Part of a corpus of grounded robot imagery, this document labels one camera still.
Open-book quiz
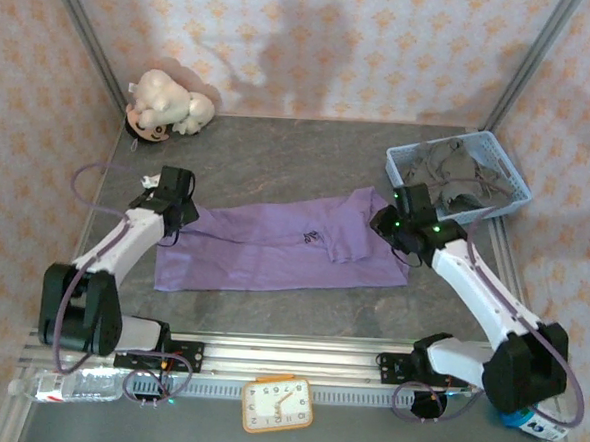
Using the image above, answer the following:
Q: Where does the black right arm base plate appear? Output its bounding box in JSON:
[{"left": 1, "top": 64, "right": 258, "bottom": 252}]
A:
[{"left": 374, "top": 350, "right": 468, "bottom": 391}]

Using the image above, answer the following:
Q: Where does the white plush doll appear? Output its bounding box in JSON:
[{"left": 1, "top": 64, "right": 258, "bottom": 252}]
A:
[{"left": 122, "top": 67, "right": 219, "bottom": 150}]

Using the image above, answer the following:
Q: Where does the grey garment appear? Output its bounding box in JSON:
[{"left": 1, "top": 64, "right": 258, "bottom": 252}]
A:
[{"left": 400, "top": 137, "right": 514, "bottom": 218}]

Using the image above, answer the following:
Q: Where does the light blue plastic basket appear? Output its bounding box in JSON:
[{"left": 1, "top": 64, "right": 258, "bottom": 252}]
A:
[{"left": 381, "top": 125, "right": 537, "bottom": 229}]

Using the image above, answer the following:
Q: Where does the clear plastic water bottle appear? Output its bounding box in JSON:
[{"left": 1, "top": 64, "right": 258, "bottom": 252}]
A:
[{"left": 7, "top": 363, "right": 127, "bottom": 408}]

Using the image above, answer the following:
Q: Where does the orange white alarm clock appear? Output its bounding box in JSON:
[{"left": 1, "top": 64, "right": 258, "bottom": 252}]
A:
[{"left": 239, "top": 372, "right": 315, "bottom": 437}]

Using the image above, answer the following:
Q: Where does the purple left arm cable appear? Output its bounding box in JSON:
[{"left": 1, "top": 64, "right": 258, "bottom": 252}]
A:
[{"left": 50, "top": 160, "right": 207, "bottom": 412}]

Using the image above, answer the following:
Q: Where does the grey slotted cable duct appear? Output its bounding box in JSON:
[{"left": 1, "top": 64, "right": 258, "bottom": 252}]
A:
[{"left": 128, "top": 373, "right": 416, "bottom": 411}]

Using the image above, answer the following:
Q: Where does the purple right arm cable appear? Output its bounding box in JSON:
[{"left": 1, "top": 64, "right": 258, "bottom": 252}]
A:
[{"left": 390, "top": 200, "right": 590, "bottom": 433}]

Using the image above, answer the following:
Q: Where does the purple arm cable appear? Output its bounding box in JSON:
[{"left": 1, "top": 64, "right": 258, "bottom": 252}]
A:
[
  {"left": 390, "top": 200, "right": 590, "bottom": 433},
  {"left": 50, "top": 160, "right": 207, "bottom": 412}
]

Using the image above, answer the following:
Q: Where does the aluminium table side rail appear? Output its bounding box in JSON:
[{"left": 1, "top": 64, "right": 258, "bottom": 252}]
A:
[
  {"left": 47, "top": 111, "right": 125, "bottom": 331},
  {"left": 481, "top": 217, "right": 544, "bottom": 357}
]

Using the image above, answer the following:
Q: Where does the aluminium frame post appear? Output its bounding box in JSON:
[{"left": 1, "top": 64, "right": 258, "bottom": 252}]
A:
[
  {"left": 35, "top": 0, "right": 134, "bottom": 117},
  {"left": 483, "top": 0, "right": 583, "bottom": 138}
]

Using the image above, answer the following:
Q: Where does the aluminium front rail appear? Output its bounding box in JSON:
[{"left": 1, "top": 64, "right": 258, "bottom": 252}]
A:
[{"left": 20, "top": 319, "right": 566, "bottom": 402}]

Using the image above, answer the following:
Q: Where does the white cup with blue lid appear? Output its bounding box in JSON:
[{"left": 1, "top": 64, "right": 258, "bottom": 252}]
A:
[{"left": 499, "top": 406, "right": 572, "bottom": 442}]

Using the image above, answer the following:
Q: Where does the purple t-shirt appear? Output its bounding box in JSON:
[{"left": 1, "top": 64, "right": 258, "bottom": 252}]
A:
[{"left": 152, "top": 173, "right": 416, "bottom": 307}]

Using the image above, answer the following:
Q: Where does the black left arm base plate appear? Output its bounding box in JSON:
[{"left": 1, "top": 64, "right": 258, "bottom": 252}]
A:
[{"left": 114, "top": 336, "right": 205, "bottom": 375}]

